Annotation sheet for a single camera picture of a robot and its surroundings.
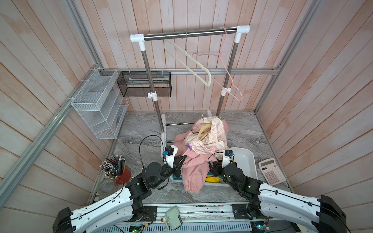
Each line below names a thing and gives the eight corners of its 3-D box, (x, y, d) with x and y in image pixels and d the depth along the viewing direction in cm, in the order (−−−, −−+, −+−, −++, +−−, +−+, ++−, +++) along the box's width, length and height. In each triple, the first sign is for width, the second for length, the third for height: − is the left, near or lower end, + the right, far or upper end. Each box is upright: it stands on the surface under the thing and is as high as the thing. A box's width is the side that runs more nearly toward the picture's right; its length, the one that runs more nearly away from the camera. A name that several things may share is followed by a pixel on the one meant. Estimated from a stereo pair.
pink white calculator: (270, 186, 84) (273, 184, 81) (256, 163, 93) (259, 161, 90) (285, 181, 86) (289, 179, 83) (271, 160, 95) (273, 157, 92)
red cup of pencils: (111, 186, 84) (96, 175, 70) (116, 168, 91) (104, 155, 77) (130, 186, 84) (118, 175, 70) (134, 168, 91) (124, 155, 77)
